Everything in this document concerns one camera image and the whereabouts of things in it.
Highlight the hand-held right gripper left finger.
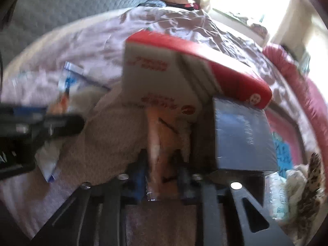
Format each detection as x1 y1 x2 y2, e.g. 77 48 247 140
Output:
31 156 146 246

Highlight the pink fluffy cloth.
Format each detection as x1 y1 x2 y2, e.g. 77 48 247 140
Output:
77 87 195 246

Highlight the pink picture book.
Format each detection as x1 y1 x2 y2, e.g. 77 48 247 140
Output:
266 110 303 175

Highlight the orange plastic packet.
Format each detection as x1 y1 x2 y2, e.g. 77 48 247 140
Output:
145 106 195 202

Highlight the leopard print scrunchie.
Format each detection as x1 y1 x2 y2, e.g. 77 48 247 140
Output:
295 152 323 236

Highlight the green tissue packet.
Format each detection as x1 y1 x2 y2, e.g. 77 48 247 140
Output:
266 169 303 221

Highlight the red and white carton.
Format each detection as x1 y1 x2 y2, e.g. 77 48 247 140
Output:
120 29 272 123

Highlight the dark floral pillow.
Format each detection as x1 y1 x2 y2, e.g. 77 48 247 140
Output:
138 0 167 8

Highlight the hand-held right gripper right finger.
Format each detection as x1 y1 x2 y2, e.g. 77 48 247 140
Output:
177 156 295 246

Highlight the pink quilt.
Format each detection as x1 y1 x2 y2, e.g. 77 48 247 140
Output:
263 43 328 164

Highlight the bed with lilac sheet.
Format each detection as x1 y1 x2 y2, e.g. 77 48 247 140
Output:
0 5 328 239

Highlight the white and blue packet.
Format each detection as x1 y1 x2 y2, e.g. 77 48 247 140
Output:
36 61 110 183

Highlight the dark navy box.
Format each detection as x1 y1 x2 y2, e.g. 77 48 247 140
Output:
210 96 279 175

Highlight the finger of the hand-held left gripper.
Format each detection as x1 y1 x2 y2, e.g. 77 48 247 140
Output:
0 105 49 121
0 114 85 140

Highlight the grey quilted headboard cover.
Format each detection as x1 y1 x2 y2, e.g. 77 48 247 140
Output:
0 0 157 57

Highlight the pile of clothes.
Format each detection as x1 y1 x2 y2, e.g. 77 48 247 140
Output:
228 11 269 39

